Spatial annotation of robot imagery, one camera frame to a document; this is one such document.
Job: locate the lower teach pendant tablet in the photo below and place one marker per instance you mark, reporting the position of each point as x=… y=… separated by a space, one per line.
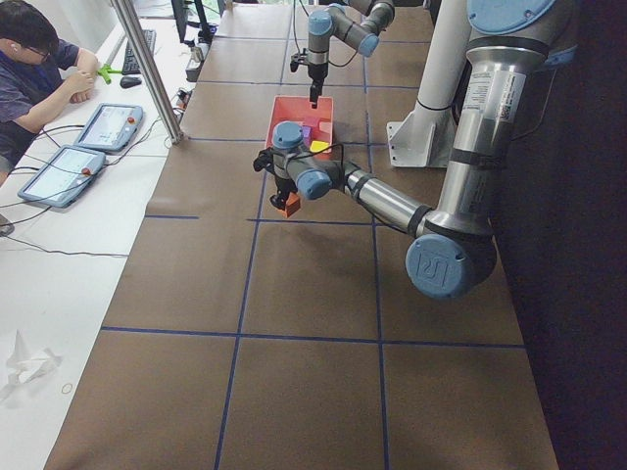
x=61 y=180

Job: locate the teach pendant tablet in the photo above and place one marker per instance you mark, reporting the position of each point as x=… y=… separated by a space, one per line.
x=61 y=180
x=110 y=128

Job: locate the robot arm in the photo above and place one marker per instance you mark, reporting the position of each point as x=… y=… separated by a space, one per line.
x=332 y=21
x=481 y=59

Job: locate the seated person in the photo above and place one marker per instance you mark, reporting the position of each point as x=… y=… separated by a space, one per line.
x=40 y=74

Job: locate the aluminium frame post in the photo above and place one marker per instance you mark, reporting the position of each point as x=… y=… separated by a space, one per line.
x=134 y=34

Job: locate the white mast base plate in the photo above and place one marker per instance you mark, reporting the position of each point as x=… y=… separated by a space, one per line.
x=423 y=139

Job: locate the red foam cube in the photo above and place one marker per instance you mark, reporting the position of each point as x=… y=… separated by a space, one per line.
x=325 y=130

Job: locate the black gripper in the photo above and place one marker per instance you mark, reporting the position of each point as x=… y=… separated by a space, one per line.
x=315 y=74
x=282 y=188

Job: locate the green plastic tool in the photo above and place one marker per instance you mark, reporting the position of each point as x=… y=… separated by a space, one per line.
x=105 y=71

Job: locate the black computer mouse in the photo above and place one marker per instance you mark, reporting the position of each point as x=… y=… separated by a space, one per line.
x=129 y=81

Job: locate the upper teach pendant tablet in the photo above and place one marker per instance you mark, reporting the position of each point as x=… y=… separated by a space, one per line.
x=110 y=128

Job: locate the pink plastic bin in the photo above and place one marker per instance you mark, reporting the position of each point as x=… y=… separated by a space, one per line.
x=299 y=109

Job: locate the purple foam cube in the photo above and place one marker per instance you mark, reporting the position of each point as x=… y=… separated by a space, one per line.
x=307 y=134

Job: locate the crumpled white paper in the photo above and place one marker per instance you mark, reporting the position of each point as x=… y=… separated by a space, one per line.
x=21 y=366

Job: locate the yellow foam cube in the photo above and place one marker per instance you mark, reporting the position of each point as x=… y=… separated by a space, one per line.
x=319 y=147

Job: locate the orange foam cube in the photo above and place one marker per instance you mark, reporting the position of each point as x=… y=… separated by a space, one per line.
x=292 y=205

